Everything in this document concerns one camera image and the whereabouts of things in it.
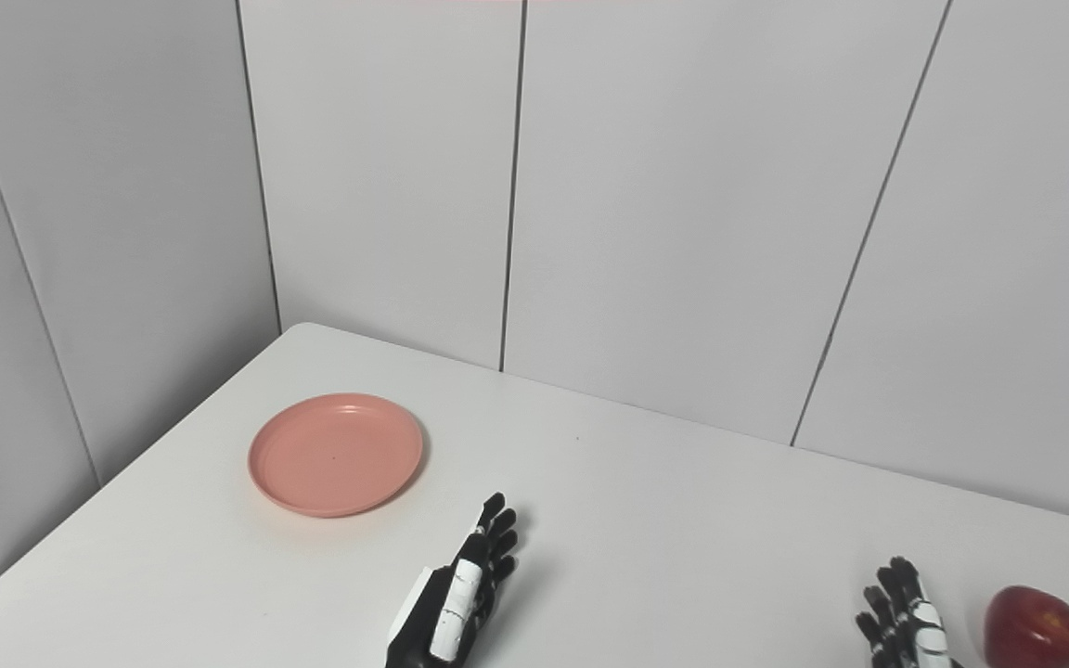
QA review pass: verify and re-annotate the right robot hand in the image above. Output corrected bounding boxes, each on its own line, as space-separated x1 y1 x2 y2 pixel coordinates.
856 556 962 668

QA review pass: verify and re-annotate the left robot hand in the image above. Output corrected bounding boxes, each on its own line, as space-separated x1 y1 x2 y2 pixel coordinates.
385 493 520 668

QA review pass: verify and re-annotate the red apple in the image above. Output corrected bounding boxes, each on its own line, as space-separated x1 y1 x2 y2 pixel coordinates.
983 585 1069 668

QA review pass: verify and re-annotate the pink plate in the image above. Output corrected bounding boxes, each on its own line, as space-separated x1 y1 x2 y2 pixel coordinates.
248 392 426 519

